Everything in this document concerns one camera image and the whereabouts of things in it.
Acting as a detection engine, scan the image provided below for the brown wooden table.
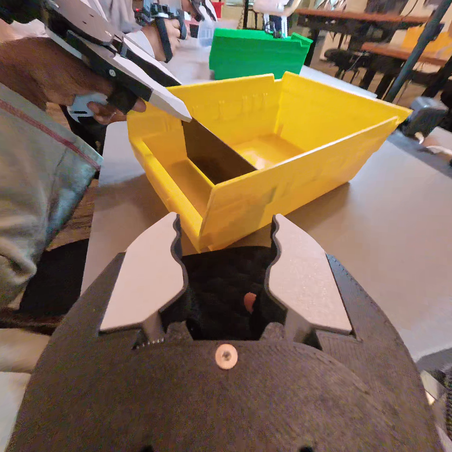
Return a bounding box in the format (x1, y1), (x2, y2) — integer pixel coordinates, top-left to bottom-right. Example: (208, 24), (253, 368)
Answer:
(293, 7), (436, 39)
(360, 42), (452, 68)

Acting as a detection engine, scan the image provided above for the dark grey object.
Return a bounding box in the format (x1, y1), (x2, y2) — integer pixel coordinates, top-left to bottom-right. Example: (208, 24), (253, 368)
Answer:
(402, 96), (450, 139)

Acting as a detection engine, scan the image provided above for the person's grey shirt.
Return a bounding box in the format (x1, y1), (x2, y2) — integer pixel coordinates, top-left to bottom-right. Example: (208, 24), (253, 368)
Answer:
(0, 83), (104, 311)

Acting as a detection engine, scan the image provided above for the dark metal pole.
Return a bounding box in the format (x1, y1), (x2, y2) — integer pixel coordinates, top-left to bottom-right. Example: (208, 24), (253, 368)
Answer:
(384, 0), (447, 103)

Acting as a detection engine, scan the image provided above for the green plastic bin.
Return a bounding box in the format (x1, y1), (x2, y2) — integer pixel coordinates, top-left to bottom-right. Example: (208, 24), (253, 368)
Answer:
(208, 28), (313, 81)

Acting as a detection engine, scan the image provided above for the black divider panel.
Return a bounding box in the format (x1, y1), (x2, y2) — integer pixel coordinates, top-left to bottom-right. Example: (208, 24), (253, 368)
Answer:
(182, 118), (258, 186)

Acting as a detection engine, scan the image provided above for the clear plastic container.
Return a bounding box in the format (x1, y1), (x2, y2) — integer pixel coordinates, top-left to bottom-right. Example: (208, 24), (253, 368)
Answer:
(197, 19), (216, 47)

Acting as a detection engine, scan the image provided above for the person's left hand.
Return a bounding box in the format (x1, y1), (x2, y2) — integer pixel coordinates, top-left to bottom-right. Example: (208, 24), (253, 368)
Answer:
(0, 36), (148, 126)

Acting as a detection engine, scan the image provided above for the yellow plastic bin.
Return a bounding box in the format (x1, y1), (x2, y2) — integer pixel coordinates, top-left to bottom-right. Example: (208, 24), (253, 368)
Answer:
(126, 71), (413, 253)

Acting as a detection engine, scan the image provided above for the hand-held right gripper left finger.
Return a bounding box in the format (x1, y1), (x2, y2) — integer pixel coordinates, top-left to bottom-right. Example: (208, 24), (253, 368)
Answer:
(100, 212), (188, 347)

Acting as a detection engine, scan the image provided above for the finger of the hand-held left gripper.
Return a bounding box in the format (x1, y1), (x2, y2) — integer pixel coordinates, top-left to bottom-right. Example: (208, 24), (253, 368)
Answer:
(112, 54), (193, 123)
(121, 35), (183, 88)

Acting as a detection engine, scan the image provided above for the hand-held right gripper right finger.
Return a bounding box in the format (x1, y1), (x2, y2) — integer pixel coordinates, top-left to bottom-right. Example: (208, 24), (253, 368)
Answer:
(265, 214), (354, 342)

